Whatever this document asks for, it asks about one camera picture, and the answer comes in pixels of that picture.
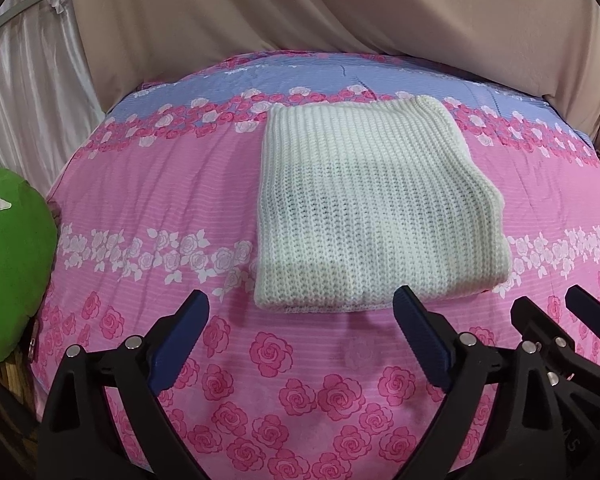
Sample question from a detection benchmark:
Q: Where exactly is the white knit sweater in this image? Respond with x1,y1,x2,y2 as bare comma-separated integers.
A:
254,96,512,313

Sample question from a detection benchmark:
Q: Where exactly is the green cushion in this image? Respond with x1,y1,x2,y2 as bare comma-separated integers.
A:
0,167,58,362

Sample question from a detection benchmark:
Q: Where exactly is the white pleated curtain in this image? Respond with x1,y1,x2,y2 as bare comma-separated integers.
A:
0,0,104,194

